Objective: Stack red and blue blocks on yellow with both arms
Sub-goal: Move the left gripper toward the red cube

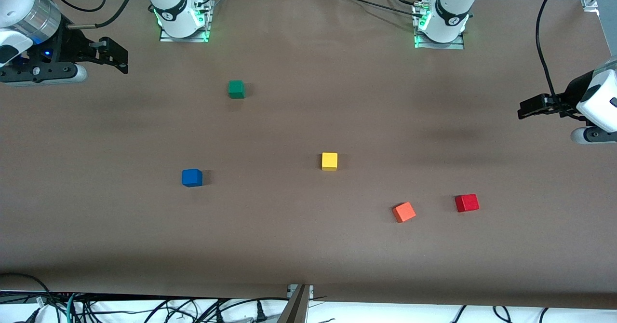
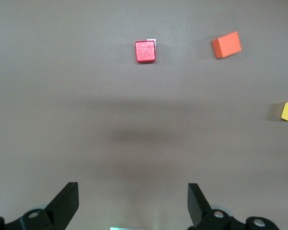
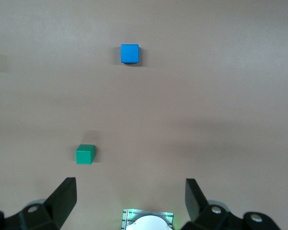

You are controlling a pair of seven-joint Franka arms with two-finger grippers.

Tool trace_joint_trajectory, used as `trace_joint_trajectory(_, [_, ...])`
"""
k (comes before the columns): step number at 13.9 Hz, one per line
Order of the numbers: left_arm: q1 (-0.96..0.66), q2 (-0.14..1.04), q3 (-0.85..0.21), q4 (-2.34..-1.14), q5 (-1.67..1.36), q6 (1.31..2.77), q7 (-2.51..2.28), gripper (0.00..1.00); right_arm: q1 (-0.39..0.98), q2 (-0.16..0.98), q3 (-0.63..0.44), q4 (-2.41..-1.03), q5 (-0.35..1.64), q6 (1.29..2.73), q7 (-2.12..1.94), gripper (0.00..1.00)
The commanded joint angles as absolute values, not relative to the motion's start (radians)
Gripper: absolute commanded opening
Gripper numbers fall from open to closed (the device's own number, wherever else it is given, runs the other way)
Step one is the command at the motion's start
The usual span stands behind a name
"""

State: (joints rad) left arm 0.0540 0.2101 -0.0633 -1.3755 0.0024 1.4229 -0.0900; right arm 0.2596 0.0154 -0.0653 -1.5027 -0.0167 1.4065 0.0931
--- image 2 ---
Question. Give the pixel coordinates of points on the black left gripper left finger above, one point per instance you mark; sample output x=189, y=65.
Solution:
x=64, y=203

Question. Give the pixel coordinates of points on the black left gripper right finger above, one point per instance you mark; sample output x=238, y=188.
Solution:
x=196, y=206

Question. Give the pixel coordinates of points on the red wooden block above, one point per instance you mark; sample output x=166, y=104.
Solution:
x=145, y=51

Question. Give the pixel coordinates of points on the brown table cover sheet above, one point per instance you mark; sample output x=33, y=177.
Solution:
x=62, y=95

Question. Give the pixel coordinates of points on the orange wooden block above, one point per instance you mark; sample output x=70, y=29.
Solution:
x=226, y=45

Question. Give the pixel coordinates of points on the small white paper square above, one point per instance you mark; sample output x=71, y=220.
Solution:
x=151, y=39

